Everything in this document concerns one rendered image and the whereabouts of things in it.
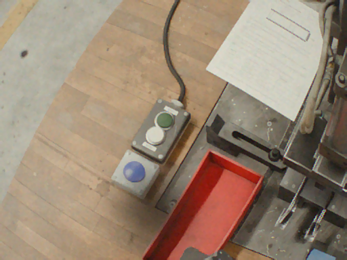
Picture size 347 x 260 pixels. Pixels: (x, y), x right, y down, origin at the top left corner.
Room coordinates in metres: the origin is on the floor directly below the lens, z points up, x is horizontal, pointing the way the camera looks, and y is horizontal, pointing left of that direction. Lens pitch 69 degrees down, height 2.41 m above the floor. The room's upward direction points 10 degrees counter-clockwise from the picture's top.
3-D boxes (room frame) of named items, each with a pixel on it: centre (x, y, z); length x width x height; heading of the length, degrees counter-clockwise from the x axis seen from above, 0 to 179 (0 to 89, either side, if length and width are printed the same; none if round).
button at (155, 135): (0.56, 0.03, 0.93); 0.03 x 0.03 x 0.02
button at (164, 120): (0.58, 0.01, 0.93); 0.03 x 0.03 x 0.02
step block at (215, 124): (0.53, -0.09, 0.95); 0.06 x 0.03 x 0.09; 51
